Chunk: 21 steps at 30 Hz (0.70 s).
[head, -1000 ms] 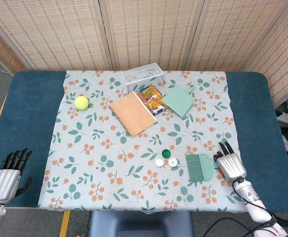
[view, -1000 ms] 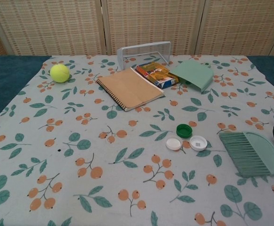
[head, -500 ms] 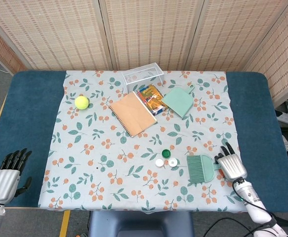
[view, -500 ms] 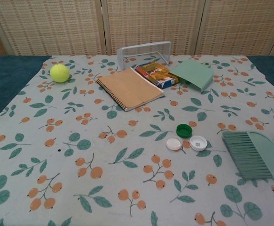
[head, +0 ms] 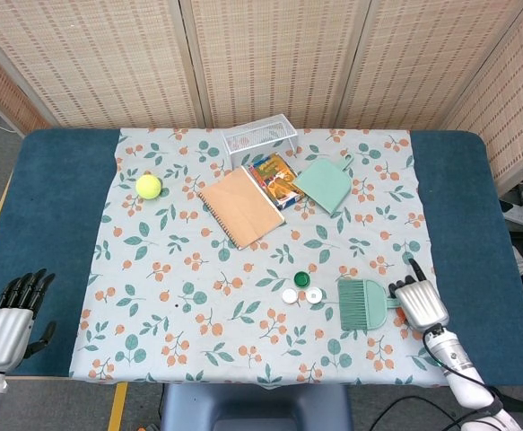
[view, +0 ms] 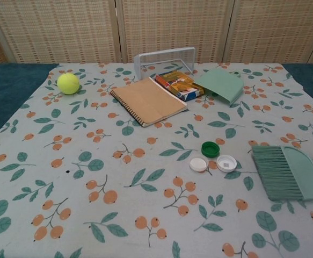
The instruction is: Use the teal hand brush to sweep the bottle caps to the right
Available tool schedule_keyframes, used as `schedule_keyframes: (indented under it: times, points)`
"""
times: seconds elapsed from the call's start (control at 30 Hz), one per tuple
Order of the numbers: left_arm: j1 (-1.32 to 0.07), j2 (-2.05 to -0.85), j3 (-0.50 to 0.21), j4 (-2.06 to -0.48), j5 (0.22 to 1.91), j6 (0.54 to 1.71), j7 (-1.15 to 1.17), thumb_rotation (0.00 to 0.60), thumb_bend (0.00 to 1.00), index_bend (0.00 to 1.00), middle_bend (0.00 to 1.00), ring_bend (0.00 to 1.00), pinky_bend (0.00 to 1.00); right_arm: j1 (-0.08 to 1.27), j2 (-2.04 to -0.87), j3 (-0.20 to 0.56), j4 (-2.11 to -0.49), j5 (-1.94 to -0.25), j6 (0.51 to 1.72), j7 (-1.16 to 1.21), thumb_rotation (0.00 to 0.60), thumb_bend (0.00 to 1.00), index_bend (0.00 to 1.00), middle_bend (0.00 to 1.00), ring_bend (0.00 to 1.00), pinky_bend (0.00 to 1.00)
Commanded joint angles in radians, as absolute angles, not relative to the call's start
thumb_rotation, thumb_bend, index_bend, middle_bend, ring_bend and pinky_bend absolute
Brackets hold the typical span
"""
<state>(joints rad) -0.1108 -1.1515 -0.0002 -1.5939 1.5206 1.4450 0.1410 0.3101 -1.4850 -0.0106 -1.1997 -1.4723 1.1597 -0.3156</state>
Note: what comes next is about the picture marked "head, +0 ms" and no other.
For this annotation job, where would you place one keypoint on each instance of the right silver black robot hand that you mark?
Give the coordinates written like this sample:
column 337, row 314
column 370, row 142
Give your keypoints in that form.
column 418, row 305

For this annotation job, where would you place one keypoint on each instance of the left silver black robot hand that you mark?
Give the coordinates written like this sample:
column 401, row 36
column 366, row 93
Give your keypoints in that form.
column 1, row 334

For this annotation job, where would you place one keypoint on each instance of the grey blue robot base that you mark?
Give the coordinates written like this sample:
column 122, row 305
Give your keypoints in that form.
column 256, row 408

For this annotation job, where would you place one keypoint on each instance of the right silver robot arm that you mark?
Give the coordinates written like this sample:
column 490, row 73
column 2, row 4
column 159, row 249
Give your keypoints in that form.
column 463, row 377

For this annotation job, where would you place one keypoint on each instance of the white plastic bottle cap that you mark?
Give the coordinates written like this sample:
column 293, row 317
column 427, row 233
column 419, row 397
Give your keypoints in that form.
column 314, row 295
column 290, row 296

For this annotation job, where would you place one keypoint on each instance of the green bottle cap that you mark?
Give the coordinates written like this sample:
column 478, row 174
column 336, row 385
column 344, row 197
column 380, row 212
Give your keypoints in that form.
column 302, row 279

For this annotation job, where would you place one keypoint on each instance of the dark blue table cover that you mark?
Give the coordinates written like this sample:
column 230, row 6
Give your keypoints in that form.
column 54, row 224

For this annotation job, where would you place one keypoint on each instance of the light green dustpan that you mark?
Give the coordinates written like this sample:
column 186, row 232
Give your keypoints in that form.
column 324, row 184

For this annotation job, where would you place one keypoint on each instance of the floral leaf print tablecloth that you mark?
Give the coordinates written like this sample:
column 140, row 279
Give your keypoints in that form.
column 176, row 278

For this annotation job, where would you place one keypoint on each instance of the colourful printed cardboard box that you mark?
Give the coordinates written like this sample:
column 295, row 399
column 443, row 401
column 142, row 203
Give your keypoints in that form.
column 279, row 179

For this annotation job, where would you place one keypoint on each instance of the brown spiral notebook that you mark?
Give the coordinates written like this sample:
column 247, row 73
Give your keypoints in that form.
column 241, row 206

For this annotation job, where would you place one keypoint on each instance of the yellow tennis ball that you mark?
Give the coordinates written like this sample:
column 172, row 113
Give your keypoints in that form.
column 148, row 187

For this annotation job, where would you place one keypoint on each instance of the clear plastic box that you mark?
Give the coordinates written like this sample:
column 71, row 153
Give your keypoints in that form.
column 261, row 134

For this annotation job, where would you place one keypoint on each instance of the woven bamboo folding screen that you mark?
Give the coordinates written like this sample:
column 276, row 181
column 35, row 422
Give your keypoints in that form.
column 265, row 58

